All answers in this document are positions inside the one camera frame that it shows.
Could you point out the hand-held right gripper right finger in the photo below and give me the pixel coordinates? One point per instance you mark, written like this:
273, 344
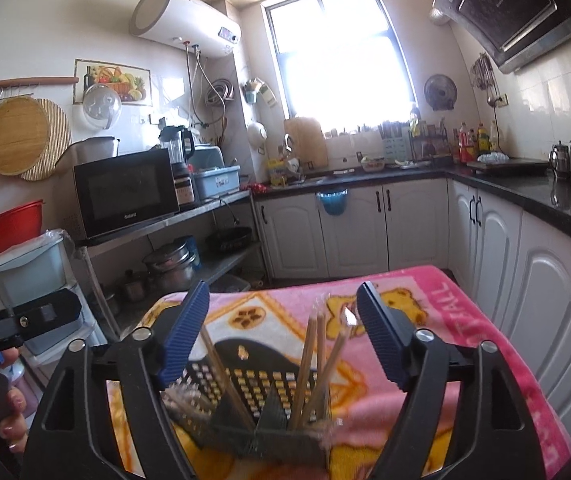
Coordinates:
380, 335

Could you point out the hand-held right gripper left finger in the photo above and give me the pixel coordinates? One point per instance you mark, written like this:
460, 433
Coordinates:
185, 330

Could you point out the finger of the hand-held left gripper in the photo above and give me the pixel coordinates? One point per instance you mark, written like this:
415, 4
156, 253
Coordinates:
40, 315

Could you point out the wooden chopsticks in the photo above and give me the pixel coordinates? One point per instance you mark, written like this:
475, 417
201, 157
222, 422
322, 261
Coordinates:
305, 365
336, 357
218, 380
321, 350

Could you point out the black perforated utensil basket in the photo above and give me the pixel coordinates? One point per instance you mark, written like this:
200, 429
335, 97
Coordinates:
260, 390

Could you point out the hanging kitchen utensils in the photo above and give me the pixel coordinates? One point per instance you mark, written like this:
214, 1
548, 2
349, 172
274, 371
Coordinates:
484, 77

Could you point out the light blue plastic bin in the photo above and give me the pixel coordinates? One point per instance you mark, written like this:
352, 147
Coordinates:
25, 275

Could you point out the large steel pot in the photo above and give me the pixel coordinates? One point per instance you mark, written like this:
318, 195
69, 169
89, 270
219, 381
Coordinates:
170, 267

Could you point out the small steel pot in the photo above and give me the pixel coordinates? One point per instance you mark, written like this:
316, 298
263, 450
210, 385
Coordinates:
133, 286

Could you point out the clear wrapped utensil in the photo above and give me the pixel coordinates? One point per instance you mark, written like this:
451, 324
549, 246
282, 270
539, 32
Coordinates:
185, 400

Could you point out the red plastic basin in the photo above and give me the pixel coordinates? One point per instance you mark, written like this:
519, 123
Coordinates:
12, 225

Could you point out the pink printed blanket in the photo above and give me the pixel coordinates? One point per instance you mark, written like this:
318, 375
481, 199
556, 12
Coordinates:
285, 310

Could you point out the black pan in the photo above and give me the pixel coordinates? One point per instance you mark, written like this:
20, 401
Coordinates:
229, 239

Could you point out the white kitchen cabinets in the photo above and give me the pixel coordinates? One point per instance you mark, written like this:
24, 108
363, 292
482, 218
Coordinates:
415, 225

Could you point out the steel shelf rack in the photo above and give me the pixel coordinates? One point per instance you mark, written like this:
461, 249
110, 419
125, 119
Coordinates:
215, 205

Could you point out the blue hanging bag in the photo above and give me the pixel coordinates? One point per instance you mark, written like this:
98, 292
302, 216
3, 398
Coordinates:
331, 202

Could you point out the black microwave oven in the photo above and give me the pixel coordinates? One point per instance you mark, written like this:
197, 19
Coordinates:
125, 195

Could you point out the blue dish box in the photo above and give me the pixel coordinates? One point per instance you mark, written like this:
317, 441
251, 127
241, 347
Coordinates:
215, 182

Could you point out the black blender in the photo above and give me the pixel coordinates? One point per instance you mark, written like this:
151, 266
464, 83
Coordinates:
178, 160

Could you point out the round woven mat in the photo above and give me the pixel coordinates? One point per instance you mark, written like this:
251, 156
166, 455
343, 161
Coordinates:
60, 145

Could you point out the round bamboo tray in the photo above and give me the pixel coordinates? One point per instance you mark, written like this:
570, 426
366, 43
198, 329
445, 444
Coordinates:
12, 137

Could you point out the white utensil holder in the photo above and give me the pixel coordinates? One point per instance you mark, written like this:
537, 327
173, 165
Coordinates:
395, 140

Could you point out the wooden cutting board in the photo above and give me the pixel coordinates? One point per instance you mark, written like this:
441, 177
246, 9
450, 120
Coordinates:
308, 142

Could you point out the row of condiment bottles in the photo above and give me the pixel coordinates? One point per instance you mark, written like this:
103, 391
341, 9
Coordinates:
470, 142

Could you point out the clear plastic food cover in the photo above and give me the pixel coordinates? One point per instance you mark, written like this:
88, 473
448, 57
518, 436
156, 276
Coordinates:
97, 107

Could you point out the black cutting board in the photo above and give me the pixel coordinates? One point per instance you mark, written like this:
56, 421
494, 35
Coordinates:
515, 166

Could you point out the wooden rolling pin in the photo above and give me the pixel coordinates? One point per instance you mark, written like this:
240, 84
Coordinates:
20, 83

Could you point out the fruit picture tile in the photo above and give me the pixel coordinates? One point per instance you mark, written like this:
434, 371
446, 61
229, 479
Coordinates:
115, 80

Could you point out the green hanging cup holder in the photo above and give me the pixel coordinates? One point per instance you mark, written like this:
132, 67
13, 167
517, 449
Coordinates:
253, 92

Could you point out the kitchen window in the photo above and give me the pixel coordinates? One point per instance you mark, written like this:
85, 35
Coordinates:
340, 55

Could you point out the white water heater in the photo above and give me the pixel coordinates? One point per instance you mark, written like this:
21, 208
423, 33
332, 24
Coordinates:
185, 20

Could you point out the black range hood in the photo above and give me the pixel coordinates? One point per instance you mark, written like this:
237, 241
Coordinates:
505, 5

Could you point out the wall mounted fan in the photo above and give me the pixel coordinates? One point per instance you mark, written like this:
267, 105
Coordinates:
440, 91

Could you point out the silver exhaust duct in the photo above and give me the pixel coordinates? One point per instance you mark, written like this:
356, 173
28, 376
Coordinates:
439, 16

